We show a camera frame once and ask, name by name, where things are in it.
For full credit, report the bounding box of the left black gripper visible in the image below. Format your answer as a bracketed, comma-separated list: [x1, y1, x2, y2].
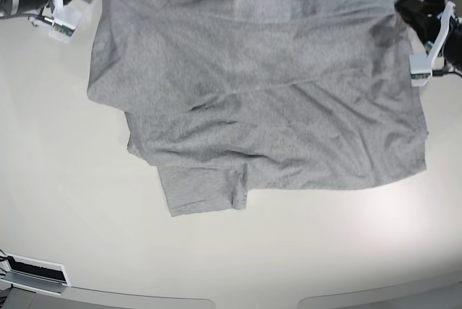
[395, 0, 461, 71]

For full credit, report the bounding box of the grey t-shirt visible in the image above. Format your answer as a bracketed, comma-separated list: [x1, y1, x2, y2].
[87, 0, 427, 216]

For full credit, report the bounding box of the white cable tray box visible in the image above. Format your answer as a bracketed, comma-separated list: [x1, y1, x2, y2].
[1, 251, 71, 296]

